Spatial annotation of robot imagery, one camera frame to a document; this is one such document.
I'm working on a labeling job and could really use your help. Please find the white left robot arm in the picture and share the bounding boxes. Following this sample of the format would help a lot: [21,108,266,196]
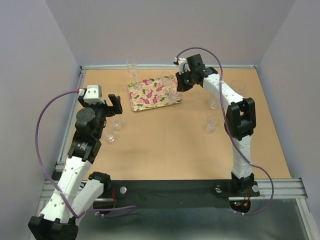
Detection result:
[28,89,123,240]

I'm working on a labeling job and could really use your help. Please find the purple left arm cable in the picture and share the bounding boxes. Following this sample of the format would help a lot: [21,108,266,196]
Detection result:
[35,89,138,219]

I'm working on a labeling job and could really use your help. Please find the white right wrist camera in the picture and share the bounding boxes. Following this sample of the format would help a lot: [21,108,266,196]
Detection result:
[173,57,189,75]

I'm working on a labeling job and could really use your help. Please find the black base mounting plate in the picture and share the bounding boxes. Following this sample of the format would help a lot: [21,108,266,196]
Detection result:
[93,179,260,209]

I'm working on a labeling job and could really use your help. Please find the tall clear glass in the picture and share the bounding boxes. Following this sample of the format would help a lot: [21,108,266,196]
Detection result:
[126,54,139,78]

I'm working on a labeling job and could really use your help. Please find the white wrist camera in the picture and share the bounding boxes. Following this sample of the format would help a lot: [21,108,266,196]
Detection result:
[83,85,104,104]
[173,57,189,75]

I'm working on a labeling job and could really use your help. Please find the small clear glass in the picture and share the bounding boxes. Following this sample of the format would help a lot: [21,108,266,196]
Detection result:
[133,82,141,91]

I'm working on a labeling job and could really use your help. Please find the aluminium front frame rail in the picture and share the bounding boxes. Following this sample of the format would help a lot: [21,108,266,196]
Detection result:
[40,178,308,201]

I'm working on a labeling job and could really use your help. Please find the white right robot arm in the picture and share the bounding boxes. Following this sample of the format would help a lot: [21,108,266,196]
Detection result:
[173,54,256,196]

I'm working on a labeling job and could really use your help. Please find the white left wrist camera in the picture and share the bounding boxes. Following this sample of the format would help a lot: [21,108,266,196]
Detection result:
[83,85,104,104]

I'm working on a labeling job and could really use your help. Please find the floral patterned tray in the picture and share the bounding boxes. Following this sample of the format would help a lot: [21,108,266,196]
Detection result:
[127,77,182,112]

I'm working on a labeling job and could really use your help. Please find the clear tumbler right middle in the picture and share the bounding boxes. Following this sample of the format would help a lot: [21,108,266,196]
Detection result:
[209,93,220,110]

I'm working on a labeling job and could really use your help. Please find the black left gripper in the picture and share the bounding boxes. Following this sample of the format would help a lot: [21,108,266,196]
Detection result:
[78,94,122,139]

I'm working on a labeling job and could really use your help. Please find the clear faceted glass tumbler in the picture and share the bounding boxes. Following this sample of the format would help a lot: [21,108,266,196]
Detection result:
[160,72,175,87]

